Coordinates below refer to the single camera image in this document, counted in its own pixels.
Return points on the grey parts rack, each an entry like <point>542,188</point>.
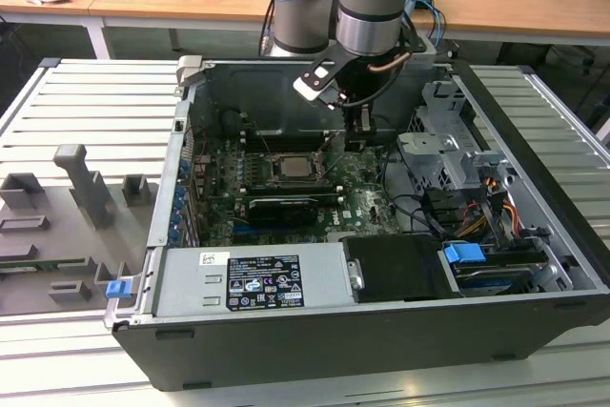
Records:
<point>62,235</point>

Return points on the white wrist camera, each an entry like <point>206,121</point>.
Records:
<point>305,87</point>

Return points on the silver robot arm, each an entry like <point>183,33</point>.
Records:
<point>367,2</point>

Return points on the grey case latch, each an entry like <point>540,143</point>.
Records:
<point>188,68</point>

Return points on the CPU socket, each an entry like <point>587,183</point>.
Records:
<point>270,173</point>

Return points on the black plastic air shroud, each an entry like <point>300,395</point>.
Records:
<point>395,269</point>

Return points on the black graphics card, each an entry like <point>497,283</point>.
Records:
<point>281,214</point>

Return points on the silver green CPU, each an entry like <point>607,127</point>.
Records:
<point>294,168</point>

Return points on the silver metal drive cage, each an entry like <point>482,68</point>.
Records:
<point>419,149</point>

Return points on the grey power supply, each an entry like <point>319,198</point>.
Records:
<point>190,278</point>

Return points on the green motherboard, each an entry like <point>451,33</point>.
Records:
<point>367,192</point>

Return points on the hard disk blue carrier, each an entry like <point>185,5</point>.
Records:
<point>463,253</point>

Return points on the green RAM stick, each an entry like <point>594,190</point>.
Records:
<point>43,266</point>

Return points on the blue case latch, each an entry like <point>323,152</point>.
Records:
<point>119,290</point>

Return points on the black PC case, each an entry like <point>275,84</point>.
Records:
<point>333,354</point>

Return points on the metal locking lever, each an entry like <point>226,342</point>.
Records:
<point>256,136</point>
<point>337,163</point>

